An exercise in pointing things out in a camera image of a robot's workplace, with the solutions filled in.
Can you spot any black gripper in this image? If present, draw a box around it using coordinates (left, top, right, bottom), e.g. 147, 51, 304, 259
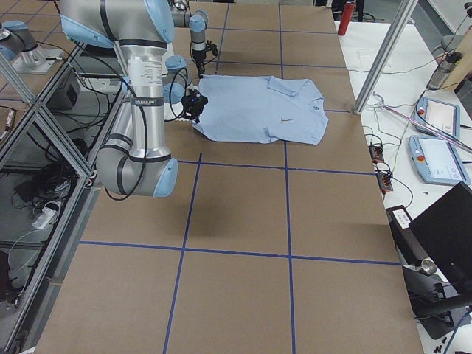
192, 49, 207, 78
182, 104, 203, 122

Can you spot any light blue t-shirt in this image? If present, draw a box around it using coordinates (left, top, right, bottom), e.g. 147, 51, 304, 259
193, 75, 329, 145

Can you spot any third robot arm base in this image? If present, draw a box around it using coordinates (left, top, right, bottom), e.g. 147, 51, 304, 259
1, 20, 63, 74

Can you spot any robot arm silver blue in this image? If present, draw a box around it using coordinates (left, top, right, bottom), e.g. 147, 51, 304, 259
168, 1, 211, 78
60, 1, 211, 199

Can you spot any red metal bottle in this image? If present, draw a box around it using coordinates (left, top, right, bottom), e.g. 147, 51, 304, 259
338, 1, 355, 36

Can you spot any white power strip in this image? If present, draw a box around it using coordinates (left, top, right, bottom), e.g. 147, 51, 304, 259
32, 206, 58, 230

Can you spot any black orange electronics box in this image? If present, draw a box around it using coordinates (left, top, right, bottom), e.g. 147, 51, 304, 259
368, 144, 385, 163
376, 170, 393, 194

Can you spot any far blue teach pendant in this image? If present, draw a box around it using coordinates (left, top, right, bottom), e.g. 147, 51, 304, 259
412, 97, 460, 139

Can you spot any blue teach pendant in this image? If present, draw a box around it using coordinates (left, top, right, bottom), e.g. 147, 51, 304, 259
412, 97, 460, 139
408, 136, 471, 186

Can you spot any near blue teach pendant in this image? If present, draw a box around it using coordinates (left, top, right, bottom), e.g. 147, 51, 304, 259
408, 136, 471, 186

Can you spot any black monitor on stand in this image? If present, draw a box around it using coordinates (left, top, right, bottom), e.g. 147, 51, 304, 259
386, 182, 471, 339

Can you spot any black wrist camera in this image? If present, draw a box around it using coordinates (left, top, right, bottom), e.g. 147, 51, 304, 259
205, 40, 218, 57
181, 88, 208, 110

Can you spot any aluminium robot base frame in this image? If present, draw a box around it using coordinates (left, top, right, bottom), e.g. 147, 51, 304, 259
1, 36, 122, 353

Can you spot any aluminium frame post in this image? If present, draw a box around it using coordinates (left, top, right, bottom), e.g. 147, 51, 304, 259
353, 0, 418, 115

